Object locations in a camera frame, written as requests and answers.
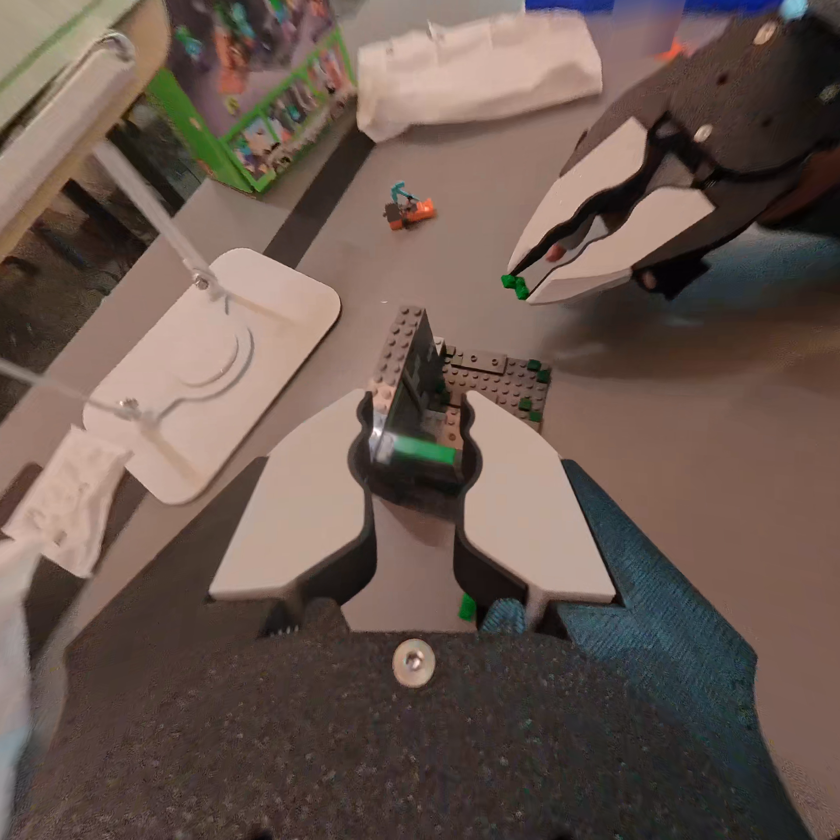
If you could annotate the grey brick build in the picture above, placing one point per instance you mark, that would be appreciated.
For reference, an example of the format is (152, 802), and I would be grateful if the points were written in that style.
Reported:
(485, 387)

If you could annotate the green toy brick set box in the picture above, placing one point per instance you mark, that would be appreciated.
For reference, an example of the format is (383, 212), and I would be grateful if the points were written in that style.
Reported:
(275, 85)

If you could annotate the brick instruction booklet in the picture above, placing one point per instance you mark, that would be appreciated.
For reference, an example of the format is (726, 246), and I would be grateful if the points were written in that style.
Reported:
(39, 59)

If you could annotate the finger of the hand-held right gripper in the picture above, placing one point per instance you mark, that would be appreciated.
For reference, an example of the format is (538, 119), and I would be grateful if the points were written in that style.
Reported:
(630, 249)
(577, 190)

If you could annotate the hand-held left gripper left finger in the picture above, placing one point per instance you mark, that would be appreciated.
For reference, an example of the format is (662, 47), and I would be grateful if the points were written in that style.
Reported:
(295, 518)

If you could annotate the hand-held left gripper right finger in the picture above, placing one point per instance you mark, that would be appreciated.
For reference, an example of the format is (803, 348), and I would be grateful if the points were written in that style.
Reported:
(531, 518)

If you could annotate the blue plastic bin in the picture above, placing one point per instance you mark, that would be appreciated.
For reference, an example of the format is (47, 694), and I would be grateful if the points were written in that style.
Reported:
(604, 4)

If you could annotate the small orange brick figure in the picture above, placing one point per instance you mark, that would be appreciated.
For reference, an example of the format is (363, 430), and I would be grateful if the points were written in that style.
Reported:
(413, 211)

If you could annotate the white paper bag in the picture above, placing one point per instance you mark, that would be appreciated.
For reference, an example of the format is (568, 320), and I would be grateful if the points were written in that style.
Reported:
(479, 79)

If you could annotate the green corner brick plate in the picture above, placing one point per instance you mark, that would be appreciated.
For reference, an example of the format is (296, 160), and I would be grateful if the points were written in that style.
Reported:
(515, 285)

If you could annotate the paper bag with line drawings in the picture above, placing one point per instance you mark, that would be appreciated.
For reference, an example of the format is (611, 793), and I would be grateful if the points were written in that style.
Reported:
(65, 499)

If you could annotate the white and wooden book stand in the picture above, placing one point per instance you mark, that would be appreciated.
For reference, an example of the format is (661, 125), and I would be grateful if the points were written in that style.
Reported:
(216, 367)

